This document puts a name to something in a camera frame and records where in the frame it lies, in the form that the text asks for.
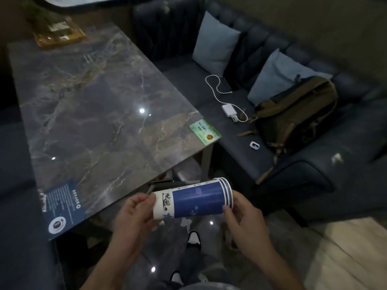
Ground dark blue bench seat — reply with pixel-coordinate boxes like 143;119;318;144
0;104;65;290

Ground dark blue tufted sofa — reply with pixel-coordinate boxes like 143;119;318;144
132;0;387;228

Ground person's left forearm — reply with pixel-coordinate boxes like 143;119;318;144
79;238;136;290

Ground green table sticker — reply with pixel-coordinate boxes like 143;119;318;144
189;119;222;146

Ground blue white paper cup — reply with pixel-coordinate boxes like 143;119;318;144
220;177;233;206
153;179;225;221
216;178;230;209

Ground blue table sticker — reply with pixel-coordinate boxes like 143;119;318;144
37;178;87;236

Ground person's right hand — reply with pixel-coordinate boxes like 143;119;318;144
222;190;273;261

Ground white power adapter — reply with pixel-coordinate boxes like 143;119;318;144
222;103;240;122

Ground orange tray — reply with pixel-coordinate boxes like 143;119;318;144
32;19;88;48

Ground olive brown backpack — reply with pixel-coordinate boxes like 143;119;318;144
237;76;339;185

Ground person's left hand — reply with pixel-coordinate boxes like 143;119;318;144
112;193;166;255

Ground white charging cable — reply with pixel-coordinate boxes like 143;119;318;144
205;75;233;105

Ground person's right forearm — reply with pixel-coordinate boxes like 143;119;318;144
242;243;306;290

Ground light blue pillow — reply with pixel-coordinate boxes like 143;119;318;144
192;11;241;78
247;49;333;106

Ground person's dark trousers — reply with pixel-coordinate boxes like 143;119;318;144
156;247;234;290

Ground black white shoe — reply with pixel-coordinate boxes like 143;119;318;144
186;230;203;252
170;270;185;286

